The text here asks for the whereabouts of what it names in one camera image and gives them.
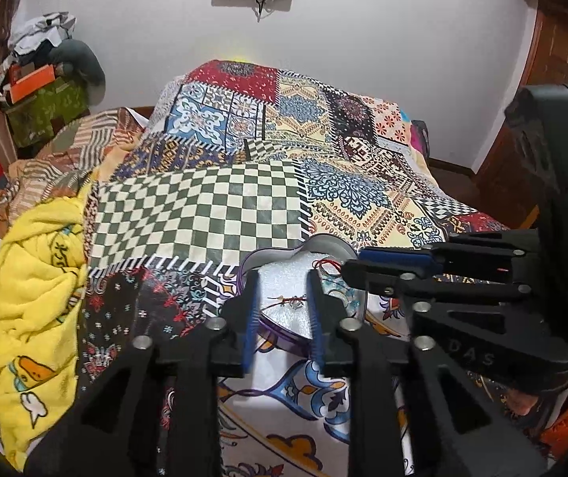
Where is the green patterned bag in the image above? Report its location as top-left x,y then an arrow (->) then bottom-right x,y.
6,77 -> 91,148

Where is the wooden wardrobe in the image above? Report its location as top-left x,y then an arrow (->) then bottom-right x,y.
473,0 -> 568,229

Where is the patchwork printed blanket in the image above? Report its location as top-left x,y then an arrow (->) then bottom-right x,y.
78,60 -> 513,477

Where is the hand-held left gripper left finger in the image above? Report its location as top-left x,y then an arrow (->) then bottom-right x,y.
23,268 -> 261,477

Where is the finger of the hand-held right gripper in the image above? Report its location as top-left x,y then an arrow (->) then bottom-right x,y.
361,231 -> 543,280
341,260 -> 568,394

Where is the purple heart-shaped tin box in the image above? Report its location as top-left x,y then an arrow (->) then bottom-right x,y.
238,235 -> 369,357

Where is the red string bracelet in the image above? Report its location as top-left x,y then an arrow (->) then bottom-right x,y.
314,257 -> 350,277

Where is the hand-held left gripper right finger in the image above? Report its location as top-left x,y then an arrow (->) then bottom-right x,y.
306,271 -> 548,477

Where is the brown striped blanket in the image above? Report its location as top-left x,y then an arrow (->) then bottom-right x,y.
0,107 -> 156,239

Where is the red cord bracelet with charm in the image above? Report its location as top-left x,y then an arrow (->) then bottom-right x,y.
275,294 -> 310,310

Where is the grey plush cushion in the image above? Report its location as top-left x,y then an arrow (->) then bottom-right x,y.
50,40 -> 107,88

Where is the orange box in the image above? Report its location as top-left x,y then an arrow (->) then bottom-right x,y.
8,64 -> 57,103

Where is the yellow cartoon towel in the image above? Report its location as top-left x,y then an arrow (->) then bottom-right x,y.
0,181 -> 97,473

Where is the pile of clothes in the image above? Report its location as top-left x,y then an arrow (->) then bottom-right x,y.
8,11 -> 77,56

